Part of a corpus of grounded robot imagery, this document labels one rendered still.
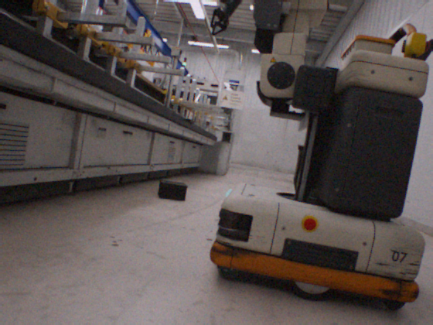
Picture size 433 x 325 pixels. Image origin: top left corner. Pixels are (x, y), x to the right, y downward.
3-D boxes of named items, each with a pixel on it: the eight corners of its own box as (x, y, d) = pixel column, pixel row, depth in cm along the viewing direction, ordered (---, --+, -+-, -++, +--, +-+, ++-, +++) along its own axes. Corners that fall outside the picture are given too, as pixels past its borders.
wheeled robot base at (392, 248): (353, 250, 145) (363, 203, 144) (419, 313, 82) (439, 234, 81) (226, 225, 153) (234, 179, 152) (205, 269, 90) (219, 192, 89)
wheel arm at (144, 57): (170, 66, 150) (172, 58, 150) (168, 63, 146) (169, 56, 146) (96, 57, 155) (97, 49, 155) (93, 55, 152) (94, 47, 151)
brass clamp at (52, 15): (68, 29, 107) (70, 16, 107) (44, 12, 94) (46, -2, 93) (55, 28, 108) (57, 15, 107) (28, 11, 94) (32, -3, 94)
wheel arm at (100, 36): (154, 48, 125) (155, 39, 125) (151, 46, 122) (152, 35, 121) (68, 39, 130) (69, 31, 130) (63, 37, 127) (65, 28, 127)
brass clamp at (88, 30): (102, 46, 132) (104, 35, 131) (86, 34, 118) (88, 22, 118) (90, 44, 132) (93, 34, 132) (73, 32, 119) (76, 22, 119)
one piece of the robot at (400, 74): (347, 224, 141) (377, 59, 137) (398, 261, 87) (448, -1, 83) (281, 211, 145) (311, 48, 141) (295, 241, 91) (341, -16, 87)
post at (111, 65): (110, 90, 150) (127, 2, 148) (107, 88, 147) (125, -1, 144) (105, 89, 151) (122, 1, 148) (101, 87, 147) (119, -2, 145)
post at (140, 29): (131, 95, 175) (146, 18, 172) (129, 94, 171) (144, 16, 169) (126, 94, 175) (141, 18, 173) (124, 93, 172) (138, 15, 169)
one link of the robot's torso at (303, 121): (311, 133, 123) (321, 77, 122) (327, 126, 95) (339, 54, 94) (250, 123, 127) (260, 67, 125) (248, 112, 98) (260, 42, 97)
